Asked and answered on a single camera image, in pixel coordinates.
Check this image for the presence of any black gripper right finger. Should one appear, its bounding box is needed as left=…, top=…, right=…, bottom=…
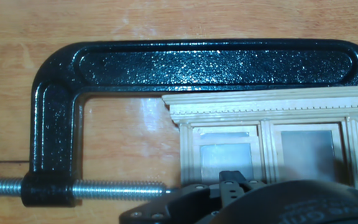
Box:
left=237, top=170, right=267, bottom=192

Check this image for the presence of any black metal C-clamp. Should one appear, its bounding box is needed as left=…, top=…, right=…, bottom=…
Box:
left=0, top=39, right=358, bottom=208

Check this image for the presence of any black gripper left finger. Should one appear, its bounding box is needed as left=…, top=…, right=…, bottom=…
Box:
left=119, top=170, right=247, bottom=224

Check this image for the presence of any small wooden window sash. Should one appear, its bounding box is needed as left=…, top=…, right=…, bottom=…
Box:
left=193, top=135, right=263, bottom=186

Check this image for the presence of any miniature wooden window frame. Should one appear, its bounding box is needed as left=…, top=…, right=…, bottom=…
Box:
left=162, top=85, right=358, bottom=194

